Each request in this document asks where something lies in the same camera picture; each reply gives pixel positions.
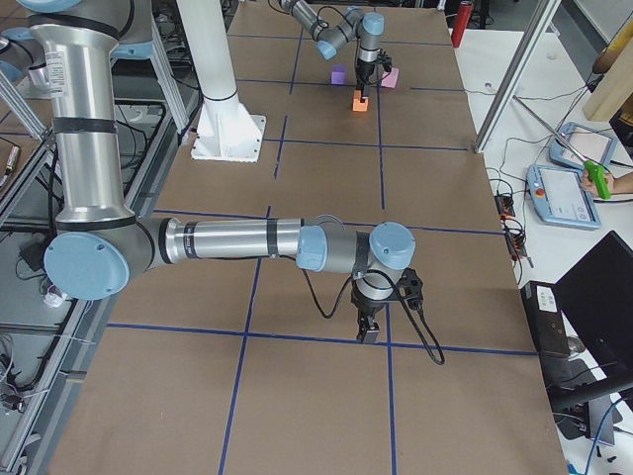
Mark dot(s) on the orange black connector block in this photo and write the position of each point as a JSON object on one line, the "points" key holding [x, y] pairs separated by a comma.
{"points": [[504, 204]]}

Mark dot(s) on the purple foam block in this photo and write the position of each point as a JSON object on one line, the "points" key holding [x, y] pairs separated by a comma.
{"points": [[338, 74]]}

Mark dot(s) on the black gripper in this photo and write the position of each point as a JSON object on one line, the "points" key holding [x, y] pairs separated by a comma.
{"points": [[366, 306], [364, 70]]}

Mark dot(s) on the aluminium side frame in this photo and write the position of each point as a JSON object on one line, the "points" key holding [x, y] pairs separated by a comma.
{"points": [[40, 324]]}

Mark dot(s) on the black monitor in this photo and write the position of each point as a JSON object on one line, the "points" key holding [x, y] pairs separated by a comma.
{"points": [[596, 297]]}

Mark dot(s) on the black computer box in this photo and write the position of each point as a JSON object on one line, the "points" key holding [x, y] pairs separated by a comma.
{"points": [[544, 319]]}

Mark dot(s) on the orange foam block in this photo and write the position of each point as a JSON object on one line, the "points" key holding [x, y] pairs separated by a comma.
{"points": [[360, 104]]}

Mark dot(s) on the person's hand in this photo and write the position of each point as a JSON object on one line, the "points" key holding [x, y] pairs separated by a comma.
{"points": [[589, 186]]}

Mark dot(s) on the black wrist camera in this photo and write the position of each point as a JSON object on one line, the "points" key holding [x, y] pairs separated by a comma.
{"points": [[410, 286], [385, 61]]}

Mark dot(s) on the far blue teach pendant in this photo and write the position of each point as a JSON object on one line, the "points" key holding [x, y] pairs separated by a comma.
{"points": [[593, 144]]}

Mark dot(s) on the blue teach pendant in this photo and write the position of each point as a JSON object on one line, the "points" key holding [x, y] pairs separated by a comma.
{"points": [[559, 199], [593, 144]]}

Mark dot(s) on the white pedestal column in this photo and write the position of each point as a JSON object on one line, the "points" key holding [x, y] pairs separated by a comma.
{"points": [[226, 131]]}

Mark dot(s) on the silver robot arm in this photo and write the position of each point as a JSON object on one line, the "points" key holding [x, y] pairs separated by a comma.
{"points": [[100, 243], [365, 28]]}

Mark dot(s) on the aluminium frame post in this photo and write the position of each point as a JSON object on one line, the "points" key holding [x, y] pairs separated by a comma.
{"points": [[536, 28]]}

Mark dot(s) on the red cylinder bottle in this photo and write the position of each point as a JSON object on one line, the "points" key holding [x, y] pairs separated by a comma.
{"points": [[461, 22]]}

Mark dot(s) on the green handled reacher grabber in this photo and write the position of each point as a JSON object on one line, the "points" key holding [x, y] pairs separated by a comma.
{"points": [[596, 172]]}

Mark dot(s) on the pink foam block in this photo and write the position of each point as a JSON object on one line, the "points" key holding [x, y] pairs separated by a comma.
{"points": [[390, 78]]}

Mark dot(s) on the near blue teach pendant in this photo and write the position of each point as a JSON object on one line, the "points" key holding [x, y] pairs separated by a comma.
{"points": [[559, 199]]}

